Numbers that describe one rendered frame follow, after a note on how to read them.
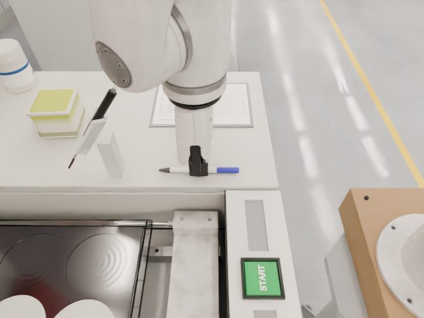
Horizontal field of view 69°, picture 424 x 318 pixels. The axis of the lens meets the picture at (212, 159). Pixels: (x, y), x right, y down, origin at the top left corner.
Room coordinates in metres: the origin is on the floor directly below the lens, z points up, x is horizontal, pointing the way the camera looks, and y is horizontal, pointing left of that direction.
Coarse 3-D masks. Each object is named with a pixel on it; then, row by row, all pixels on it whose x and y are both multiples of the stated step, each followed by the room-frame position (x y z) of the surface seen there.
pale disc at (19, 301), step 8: (16, 296) 0.15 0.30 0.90; (24, 296) 0.15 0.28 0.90; (0, 304) 0.14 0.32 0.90; (8, 304) 0.14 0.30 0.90; (16, 304) 0.14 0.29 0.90; (24, 304) 0.14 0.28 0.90; (32, 304) 0.14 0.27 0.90; (40, 304) 0.14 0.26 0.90; (0, 312) 0.13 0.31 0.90; (8, 312) 0.13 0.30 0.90; (16, 312) 0.13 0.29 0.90; (24, 312) 0.13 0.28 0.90; (32, 312) 0.13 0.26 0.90; (40, 312) 0.13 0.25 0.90
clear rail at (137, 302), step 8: (152, 224) 0.27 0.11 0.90; (144, 232) 0.25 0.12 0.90; (144, 240) 0.24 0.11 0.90; (144, 248) 0.23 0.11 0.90; (144, 256) 0.21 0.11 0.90; (144, 264) 0.20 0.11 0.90; (144, 272) 0.19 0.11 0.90; (136, 280) 0.17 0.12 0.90; (144, 280) 0.17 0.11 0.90; (136, 288) 0.16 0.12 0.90; (136, 296) 0.15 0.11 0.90; (136, 304) 0.14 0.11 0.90; (136, 312) 0.13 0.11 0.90
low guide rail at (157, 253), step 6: (150, 246) 0.25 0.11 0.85; (156, 246) 0.25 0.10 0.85; (162, 246) 0.25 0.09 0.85; (168, 246) 0.25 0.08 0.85; (150, 252) 0.24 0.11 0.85; (156, 252) 0.24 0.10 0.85; (162, 252) 0.24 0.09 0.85; (168, 252) 0.24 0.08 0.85; (150, 258) 0.23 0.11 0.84; (156, 258) 0.23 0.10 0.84; (162, 258) 0.23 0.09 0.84; (168, 258) 0.23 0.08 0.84
